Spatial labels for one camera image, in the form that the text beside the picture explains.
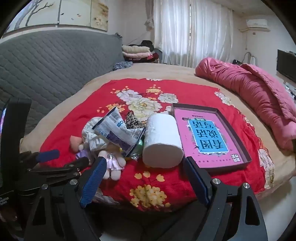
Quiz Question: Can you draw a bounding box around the white curtain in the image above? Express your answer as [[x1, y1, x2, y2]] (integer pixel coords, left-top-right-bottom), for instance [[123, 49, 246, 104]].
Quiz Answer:
[[153, 0, 234, 69]]

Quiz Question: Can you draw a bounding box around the teddy bear pink dress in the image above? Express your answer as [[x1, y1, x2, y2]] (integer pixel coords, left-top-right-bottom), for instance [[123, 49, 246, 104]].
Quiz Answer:
[[97, 149, 126, 181]]

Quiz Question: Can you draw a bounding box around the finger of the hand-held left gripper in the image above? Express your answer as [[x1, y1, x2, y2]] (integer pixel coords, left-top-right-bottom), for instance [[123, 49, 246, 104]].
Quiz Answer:
[[21, 149, 61, 170], [28, 157, 90, 186]]

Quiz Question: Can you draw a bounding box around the leopard print cloth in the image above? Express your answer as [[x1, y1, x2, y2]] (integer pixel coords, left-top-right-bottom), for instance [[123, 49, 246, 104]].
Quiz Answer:
[[125, 112, 146, 130]]

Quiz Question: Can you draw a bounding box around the black television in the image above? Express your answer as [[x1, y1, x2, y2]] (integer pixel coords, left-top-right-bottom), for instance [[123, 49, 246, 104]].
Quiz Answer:
[[276, 49, 296, 84]]

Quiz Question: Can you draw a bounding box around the tree wall painting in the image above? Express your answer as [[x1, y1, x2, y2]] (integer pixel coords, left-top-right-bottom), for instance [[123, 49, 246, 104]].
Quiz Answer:
[[7, 0, 109, 32]]

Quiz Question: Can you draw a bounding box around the teddy bear purple dress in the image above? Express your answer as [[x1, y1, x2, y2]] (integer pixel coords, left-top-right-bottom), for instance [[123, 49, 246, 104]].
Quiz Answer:
[[77, 144, 95, 163]]

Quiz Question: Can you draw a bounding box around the shallow cardboard box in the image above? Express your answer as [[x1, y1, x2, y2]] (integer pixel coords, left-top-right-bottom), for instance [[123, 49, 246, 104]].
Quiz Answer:
[[171, 103, 252, 173]]

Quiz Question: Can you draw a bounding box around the white wall cable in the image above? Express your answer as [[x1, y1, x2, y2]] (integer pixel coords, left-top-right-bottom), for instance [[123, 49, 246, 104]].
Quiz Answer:
[[243, 52, 257, 66]]

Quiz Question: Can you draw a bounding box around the white air conditioner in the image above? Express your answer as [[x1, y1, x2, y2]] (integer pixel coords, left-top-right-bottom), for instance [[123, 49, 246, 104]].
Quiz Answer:
[[246, 19, 269, 29]]

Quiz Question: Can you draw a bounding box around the blue white plastic packet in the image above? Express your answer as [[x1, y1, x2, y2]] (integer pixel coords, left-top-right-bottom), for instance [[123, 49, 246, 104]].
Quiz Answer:
[[92, 107, 146, 158]]

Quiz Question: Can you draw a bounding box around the pink quilt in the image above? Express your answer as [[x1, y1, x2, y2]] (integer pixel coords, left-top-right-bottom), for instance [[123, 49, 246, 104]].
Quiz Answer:
[[195, 57, 296, 151]]

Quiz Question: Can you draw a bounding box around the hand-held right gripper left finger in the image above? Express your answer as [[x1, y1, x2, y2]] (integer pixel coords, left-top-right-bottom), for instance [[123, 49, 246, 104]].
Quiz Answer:
[[23, 158, 109, 241]]

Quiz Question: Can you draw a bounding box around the grey quilted headboard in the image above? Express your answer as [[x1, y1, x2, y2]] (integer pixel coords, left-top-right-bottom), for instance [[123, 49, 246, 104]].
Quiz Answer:
[[0, 30, 125, 139]]

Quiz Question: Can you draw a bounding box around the white toilet paper roll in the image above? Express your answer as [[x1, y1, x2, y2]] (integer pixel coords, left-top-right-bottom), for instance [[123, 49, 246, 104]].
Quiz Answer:
[[142, 113, 184, 168]]

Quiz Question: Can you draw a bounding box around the red floral blanket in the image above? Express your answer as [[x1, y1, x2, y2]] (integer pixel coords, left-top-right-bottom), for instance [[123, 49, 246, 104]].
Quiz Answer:
[[39, 79, 275, 212]]

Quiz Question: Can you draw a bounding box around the beige bed sheet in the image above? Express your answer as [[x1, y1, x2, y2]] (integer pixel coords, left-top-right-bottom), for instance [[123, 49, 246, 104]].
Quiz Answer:
[[20, 62, 296, 202]]

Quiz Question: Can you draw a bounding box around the green plastic wrapper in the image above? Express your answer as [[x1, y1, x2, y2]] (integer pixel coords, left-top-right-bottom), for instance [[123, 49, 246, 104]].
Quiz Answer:
[[126, 137, 145, 160]]

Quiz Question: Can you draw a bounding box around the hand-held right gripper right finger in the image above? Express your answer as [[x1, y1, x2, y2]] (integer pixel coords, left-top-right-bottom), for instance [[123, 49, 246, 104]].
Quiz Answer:
[[183, 157, 269, 241]]

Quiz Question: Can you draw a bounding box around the pink book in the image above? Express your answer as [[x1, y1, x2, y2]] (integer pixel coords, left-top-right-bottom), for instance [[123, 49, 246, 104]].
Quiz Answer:
[[174, 108, 247, 168]]

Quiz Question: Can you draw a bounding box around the blue knitted cloth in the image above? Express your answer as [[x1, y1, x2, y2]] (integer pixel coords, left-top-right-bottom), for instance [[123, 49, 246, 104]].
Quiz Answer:
[[113, 61, 133, 71]]

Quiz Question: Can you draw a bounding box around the pile of folded clothes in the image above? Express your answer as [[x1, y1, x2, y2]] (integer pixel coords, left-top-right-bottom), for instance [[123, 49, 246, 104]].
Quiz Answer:
[[121, 40, 163, 64]]

